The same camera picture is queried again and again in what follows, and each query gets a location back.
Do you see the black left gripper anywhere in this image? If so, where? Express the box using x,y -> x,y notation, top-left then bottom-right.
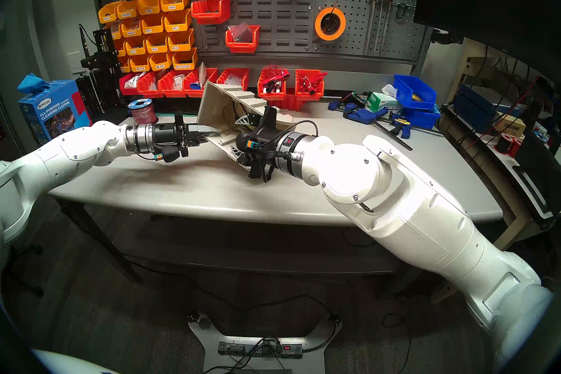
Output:
151,112 -> 221,159

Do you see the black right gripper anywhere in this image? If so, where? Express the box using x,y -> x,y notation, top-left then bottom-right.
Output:
230,106 -> 282,183

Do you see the beige plastic storage bin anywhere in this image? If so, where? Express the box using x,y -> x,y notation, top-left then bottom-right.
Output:
196,80 -> 295,168

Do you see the green white wipes box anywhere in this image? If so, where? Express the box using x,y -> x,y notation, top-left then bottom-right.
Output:
366,86 -> 401,114

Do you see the blue cleaning cloths box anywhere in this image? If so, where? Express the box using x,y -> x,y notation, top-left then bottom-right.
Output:
18,80 -> 91,146

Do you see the small cardboard box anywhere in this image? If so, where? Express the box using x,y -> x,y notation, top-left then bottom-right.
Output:
493,115 -> 526,137

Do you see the green cutting mat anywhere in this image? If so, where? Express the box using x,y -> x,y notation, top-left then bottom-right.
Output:
156,97 -> 206,119

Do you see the orange-red parts bin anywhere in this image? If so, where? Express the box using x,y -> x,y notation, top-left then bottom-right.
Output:
257,68 -> 288,97
183,68 -> 218,97
270,88 -> 307,112
191,0 -> 231,25
157,70 -> 187,97
217,68 -> 249,91
137,71 -> 163,97
225,25 -> 261,54
295,69 -> 327,101
119,72 -> 141,95

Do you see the red spool blue label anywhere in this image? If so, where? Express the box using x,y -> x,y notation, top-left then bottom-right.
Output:
128,98 -> 158,125

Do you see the dark plastic parts bag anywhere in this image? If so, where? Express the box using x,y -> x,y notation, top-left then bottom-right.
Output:
228,23 -> 254,44

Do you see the black metal stand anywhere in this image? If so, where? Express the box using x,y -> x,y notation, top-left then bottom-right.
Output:
79,24 -> 122,114

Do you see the orange tape roll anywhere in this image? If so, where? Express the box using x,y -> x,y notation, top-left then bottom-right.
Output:
314,7 -> 347,41

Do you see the blue bar clamp yellow label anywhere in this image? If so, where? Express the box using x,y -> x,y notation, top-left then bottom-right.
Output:
390,114 -> 413,140

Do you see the blue plastic bin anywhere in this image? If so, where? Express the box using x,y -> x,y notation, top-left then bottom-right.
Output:
393,74 -> 437,110
397,106 -> 441,129

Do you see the blue cleaning cloth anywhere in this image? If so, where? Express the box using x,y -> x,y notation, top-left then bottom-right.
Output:
18,73 -> 50,94

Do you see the black power strip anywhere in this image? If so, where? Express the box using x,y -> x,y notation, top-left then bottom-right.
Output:
218,341 -> 304,359

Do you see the dark blue crate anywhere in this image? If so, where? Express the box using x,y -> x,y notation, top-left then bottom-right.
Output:
454,84 -> 526,133

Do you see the red thread spool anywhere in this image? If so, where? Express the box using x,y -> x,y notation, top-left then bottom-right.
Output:
497,132 -> 525,158

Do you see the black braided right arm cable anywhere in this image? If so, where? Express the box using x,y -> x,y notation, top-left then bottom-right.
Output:
259,120 -> 320,161

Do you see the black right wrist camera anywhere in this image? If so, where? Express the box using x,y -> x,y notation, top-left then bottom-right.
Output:
236,132 -> 263,155

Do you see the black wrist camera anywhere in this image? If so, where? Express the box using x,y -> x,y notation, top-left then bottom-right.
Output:
153,145 -> 182,164
236,132 -> 263,155

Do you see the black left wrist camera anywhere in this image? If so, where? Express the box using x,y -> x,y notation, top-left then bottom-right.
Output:
153,145 -> 182,164

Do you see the red wire bundle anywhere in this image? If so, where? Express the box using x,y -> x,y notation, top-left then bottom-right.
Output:
262,63 -> 290,84

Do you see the black floor power cable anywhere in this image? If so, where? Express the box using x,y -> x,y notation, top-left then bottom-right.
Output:
125,259 -> 342,354

